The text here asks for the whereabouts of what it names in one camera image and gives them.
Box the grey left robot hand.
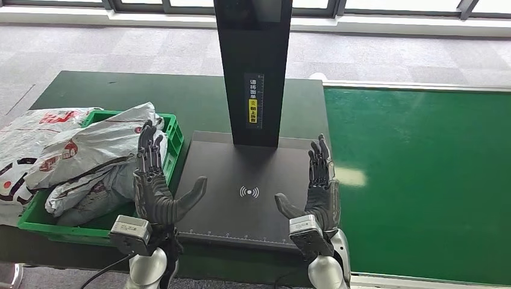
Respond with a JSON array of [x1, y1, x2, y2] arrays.
[[133, 119, 208, 226]]

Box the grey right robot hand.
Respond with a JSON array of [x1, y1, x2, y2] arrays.
[[274, 133, 341, 233]]

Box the grey parcel bag red print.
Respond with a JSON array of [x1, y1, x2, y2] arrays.
[[55, 135, 169, 228], [24, 101, 165, 191], [45, 165, 121, 218]]

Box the green conveyor belt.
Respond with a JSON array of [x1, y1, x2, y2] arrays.
[[322, 85, 511, 286]]

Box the green plastic crate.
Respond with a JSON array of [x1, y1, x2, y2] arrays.
[[16, 110, 184, 246]]

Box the dark green table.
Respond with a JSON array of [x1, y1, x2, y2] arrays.
[[0, 70, 348, 288]]

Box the large white printed bag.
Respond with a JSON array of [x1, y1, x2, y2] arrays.
[[0, 107, 102, 228]]

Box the metal table foot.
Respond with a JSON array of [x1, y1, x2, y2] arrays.
[[0, 263, 24, 289]]

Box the white window sill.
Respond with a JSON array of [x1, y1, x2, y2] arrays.
[[0, 4, 511, 37]]

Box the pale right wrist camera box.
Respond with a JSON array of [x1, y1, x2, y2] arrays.
[[288, 214, 335, 262]]

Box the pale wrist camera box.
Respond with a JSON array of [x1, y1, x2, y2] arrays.
[[288, 214, 335, 262], [108, 215, 154, 257]]

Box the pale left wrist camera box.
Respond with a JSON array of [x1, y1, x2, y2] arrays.
[[108, 215, 154, 257]]

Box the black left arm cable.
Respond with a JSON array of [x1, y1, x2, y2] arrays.
[[80, 253, 137, 289]]

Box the silver conveyor frame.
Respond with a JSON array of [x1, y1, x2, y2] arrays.
[[321, 79, 511, 289]]

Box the dark window frame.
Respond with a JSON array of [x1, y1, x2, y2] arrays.
[[0, 0, 511, 19]]

